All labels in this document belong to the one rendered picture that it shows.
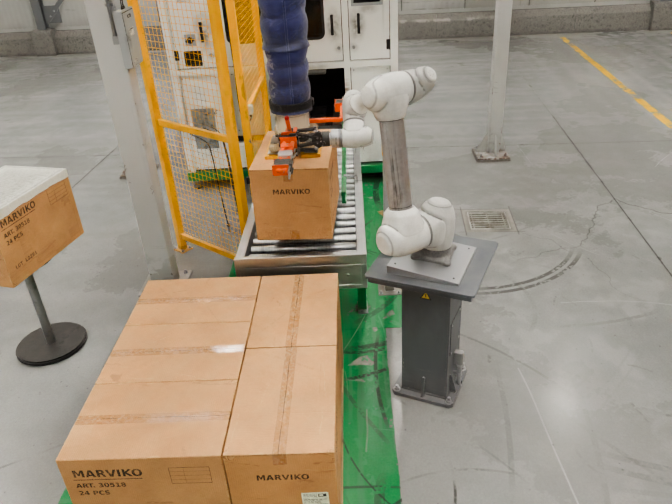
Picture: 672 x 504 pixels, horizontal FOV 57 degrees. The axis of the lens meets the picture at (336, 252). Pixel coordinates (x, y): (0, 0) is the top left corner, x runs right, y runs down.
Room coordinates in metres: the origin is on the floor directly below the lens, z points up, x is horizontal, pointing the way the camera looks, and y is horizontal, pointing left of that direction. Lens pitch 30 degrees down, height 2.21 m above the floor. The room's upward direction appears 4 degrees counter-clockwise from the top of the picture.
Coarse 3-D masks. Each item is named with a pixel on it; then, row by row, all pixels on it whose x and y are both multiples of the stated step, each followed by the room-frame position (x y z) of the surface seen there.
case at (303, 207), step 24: (264, 144) 3.25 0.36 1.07; (264, 168) 2.89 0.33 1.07; (312, 168) 2.85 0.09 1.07; (336, 168) 3.33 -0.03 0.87; (264, 192) 2.88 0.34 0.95; (288, 192) 2.86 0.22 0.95; (312, 192) 2.85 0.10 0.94; (336, 192) 3.24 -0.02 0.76; (264, 216) 2.88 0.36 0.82; (288, 216) 2.87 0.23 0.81; (312, 216) 2.85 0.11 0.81
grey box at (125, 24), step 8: (120, 8) 3.62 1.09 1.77; (128, 8) 3.62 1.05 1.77; (120, 16) 3.49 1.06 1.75; (128, 16) 3.58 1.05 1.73; (120, 24) 3.49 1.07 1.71; (128, 24) 3.55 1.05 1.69; (120, 32) 3.49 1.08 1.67; (128, 32) 3.53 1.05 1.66; (136, 32) 3.66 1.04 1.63; (120, 40) 3.49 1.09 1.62; (128, 40) 3.50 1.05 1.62; (136, 40) 3.63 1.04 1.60; (128, 48) 3.49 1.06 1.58; (136, 48) 3.60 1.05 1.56; (128, 56) 3.49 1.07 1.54; (136, 56) 3.57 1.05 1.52; (128, 64) 3.49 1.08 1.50; (136, 64) 3.56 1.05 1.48
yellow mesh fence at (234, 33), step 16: (240, 0) 4.46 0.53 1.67; (256, 0) 5.10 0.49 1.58; (240, 16) 4.38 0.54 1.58; (256, 16) 5.10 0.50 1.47; (240, 32) 4.30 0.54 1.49; (256, 32) 5.02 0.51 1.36; (240, 48) 4.22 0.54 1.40; (256, 48) 4.94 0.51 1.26; (240, 64) 4.05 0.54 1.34; (240, 80) 4.05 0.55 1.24; (256, 80) 4.74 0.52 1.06; (240, 96) 4.05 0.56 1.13; (256, 96) 4.58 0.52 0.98; (240, 112) 4.05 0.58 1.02; (256, 128) 4.46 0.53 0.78; (256, 144) 4.38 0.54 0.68
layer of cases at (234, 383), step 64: (128, 320) 2.40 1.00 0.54; (192, 320) 2.37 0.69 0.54; (256, 320) 2.34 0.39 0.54; (320, 320) 2.31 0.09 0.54; (128, 384) 1.95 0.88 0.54; (192, 384) 1.92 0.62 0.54; (256, 384) 1.90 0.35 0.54; (320, 384) 1.88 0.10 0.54; (64, 448) 1.62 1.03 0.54; (128, 448) 1.60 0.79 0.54; (192, 448) 1.58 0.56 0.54; (256, 448) 1.56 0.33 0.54; (320, 448) 1.54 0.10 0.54
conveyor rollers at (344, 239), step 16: (352, 160) 4.27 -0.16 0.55; (352, 176) 3.99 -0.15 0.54; (352, 192) 3.72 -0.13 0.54; (352, 208) 3.46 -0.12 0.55; (336, 224) 3.27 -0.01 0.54; (352, 224) 3.27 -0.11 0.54; (256, 240) 3.12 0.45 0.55; (272, 240) 3.11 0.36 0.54; (288, 240) 3.11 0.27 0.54; (304, 240) 3.10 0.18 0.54; (320, 240) 3.09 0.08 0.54; (336, 240) 3.09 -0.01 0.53; (352, 240) 3.08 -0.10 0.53
